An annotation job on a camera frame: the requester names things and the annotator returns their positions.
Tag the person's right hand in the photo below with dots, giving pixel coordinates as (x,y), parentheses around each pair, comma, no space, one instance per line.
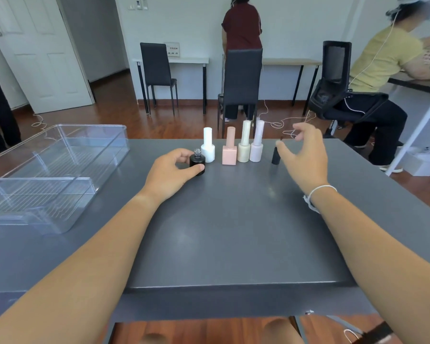
(308,161)

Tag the clear plastic organizer tray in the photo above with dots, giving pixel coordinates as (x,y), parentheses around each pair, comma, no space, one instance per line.
(93,146)

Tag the white wall switch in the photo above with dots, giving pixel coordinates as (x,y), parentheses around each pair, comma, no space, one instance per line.
(138,4)

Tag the person's right forearm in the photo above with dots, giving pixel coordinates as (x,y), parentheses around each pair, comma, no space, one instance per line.
(380,261)

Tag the person's left forearm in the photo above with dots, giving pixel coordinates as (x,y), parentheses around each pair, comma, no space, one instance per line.
(68,275)

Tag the white nail polish bottle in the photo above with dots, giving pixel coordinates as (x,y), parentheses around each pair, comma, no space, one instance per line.
(208,153)

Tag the grey table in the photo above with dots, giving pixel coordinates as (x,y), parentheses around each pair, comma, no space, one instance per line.
(236,229)

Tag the person's left hand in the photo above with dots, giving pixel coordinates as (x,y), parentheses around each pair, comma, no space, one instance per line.
(165,175)

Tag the person's leg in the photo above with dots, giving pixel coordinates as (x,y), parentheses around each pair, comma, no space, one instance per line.
(281,333)
(154,339)

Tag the wooden desk with black legs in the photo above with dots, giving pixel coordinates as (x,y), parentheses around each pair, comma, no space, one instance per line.
(290,61)

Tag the black dining chair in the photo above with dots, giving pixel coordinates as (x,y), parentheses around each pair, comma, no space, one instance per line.
(154,64)
(242,78)

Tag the white socket panel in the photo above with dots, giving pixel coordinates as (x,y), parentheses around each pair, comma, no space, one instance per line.
(172,49)

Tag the person's right leg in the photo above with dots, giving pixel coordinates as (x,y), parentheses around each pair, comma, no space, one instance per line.
(281,333)

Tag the black mesh office chair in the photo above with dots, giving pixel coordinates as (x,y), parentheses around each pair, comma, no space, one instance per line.
(324,96)

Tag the white desk with black legs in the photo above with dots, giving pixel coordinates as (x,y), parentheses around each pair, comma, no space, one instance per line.
(190,60)

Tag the black nail polish bottle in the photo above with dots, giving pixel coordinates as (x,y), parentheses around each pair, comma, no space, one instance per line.
(197,161)

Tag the pink square brush cap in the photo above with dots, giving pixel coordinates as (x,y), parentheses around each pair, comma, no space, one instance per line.
(230,136)

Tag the light pink round bottle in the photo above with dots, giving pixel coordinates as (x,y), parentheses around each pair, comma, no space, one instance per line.
(256,152)

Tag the black brush cap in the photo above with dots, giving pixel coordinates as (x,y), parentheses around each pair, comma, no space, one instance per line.
(275,156)

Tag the person's left leg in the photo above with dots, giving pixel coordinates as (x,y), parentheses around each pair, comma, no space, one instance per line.
(154,339)

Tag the white panelled door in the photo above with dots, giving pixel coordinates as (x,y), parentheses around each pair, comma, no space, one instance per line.
(39,60)

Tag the black-topped desk with white legs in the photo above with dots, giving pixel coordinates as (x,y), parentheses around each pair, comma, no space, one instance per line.
(415,84)

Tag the clear plastic divider insert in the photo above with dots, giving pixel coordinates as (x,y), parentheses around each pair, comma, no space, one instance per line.
(50,200)

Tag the cream nail polish bottle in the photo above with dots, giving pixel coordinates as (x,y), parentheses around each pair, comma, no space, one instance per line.
(243,153)

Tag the pink square nail polish bottle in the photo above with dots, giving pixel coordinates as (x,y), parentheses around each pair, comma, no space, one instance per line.
(229,155)

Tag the white box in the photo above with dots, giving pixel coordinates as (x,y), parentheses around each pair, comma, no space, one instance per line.
(419,164)

